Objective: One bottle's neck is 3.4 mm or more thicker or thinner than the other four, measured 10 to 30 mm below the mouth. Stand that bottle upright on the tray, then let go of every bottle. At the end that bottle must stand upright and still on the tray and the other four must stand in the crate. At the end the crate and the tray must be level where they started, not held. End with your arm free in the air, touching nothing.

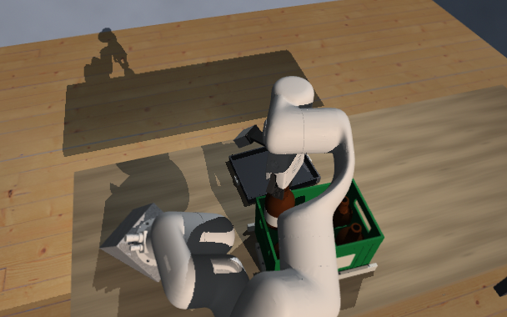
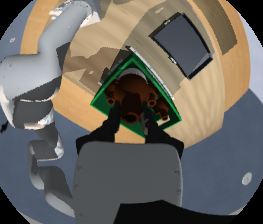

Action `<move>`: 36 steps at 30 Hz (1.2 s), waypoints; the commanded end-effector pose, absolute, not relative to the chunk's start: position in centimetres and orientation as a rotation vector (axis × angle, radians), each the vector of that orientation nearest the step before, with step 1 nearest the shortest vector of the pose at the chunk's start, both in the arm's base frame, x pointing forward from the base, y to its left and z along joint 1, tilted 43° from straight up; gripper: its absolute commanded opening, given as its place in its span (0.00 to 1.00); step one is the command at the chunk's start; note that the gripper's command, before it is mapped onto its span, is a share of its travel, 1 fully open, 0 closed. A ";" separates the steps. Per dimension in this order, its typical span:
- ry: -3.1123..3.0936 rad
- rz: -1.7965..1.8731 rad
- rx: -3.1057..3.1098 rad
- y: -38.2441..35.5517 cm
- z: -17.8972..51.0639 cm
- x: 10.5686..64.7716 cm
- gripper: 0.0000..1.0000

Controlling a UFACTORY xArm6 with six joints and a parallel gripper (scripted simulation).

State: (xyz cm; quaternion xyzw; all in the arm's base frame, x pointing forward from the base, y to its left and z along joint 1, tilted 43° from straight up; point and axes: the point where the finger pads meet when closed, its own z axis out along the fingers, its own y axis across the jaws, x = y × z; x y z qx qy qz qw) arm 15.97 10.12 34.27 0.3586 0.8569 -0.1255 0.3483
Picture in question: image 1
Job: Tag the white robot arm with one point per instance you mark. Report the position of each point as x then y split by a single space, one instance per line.
190 248

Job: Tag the green bottle crate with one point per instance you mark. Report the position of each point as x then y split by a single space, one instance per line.
350 255

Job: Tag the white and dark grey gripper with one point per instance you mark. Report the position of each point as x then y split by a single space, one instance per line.
281 168

